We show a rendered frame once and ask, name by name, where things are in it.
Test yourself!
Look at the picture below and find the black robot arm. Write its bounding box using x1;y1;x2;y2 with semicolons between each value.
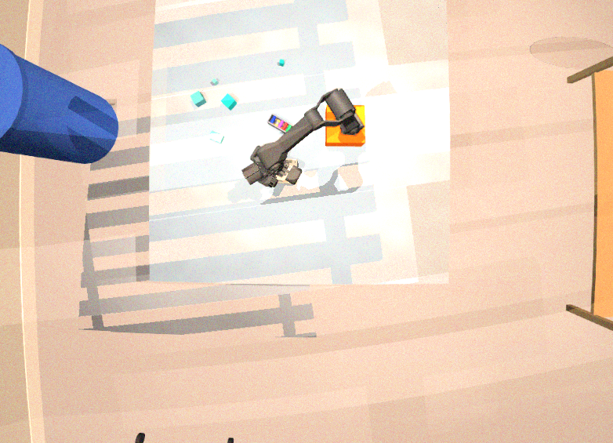
241;89;364;188

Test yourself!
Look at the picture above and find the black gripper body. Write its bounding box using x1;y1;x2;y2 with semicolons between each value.
250;145;302;185

